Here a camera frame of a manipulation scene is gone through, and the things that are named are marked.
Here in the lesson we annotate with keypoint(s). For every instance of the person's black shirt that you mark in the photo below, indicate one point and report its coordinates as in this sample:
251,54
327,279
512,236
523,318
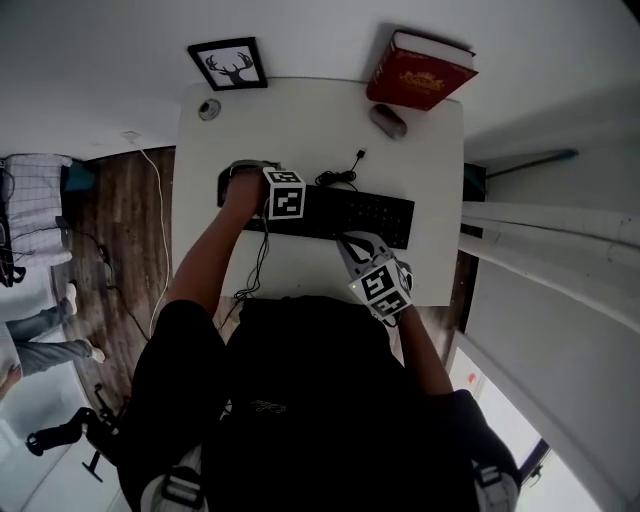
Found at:
325,400

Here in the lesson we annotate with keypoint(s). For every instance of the black framed deer picture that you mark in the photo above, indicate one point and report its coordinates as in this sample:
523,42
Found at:
232,65

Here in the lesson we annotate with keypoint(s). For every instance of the black keyboard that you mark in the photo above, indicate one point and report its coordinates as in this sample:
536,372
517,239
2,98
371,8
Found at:
360,215

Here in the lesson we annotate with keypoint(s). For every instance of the red hardcover book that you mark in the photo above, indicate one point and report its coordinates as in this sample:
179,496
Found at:
420,85

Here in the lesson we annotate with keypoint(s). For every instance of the black office chair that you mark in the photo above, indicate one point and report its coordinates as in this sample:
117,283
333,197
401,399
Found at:
55,437

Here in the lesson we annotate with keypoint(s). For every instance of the round grey desk grommet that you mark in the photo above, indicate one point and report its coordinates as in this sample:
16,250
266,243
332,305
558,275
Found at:
209,110

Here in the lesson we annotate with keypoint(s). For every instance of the teal bin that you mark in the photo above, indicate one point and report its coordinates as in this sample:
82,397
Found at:
82,177

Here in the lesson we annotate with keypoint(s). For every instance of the person's left forearm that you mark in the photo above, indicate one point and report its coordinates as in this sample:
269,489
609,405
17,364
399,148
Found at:
210,260

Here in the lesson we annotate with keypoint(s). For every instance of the black bag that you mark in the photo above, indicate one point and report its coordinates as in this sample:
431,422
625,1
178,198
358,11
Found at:
11,276

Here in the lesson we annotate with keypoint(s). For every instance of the person's right forearm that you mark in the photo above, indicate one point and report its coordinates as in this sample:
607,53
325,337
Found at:
425,350

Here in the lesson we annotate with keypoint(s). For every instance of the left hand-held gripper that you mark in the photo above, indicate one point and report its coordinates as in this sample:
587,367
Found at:
285,195

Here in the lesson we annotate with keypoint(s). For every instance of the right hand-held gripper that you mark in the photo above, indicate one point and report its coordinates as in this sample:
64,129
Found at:
382,290

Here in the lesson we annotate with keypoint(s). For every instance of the grey computer mouse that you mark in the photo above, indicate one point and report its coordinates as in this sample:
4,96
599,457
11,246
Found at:
389,121

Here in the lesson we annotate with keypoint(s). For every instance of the white door frame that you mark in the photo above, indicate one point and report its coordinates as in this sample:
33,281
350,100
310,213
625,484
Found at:
550,225

